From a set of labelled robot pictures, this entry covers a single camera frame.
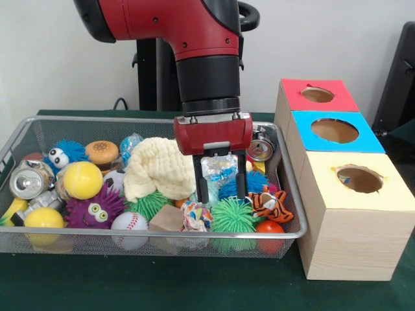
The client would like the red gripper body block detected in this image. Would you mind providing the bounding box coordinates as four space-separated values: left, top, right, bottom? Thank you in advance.
173 111 254 157

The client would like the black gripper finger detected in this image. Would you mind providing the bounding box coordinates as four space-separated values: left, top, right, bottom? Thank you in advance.
233 149 249 200
193 154 210 203

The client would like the wooden box with three holes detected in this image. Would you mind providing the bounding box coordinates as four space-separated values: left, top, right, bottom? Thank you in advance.
274 78 415 281

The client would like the green spiky rubber ball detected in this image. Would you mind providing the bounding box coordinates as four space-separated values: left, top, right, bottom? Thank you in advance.
209 198 259 233

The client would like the tiger plush toy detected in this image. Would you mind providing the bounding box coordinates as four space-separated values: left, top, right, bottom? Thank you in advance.
248 186 295 224

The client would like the cream waffle cloth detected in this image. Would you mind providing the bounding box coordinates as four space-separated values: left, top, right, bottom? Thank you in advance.
124 137 198 202

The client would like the white baseball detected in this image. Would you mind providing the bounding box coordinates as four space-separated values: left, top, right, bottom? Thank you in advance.
110 211 150 250

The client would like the yellow tennis ball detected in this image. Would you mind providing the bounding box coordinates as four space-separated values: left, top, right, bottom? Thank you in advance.
63 161 104 200

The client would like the purple spiky monster toy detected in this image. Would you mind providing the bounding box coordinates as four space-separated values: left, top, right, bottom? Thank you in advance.
65 183 126 229

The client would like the plain yellow ball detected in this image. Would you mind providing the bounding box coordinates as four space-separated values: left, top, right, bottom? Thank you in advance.
23 207 65 246

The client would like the green cloth on side table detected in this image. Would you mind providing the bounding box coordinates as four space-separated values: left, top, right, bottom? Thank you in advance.
387 121 415 156

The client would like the crushed silver drink can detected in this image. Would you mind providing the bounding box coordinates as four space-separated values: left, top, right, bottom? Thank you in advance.
8 161 56 200

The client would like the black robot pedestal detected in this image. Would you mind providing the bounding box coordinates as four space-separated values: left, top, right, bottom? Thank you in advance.
132 0 261 113

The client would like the wire mesh bin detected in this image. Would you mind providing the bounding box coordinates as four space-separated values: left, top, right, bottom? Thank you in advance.
0 115 309 259

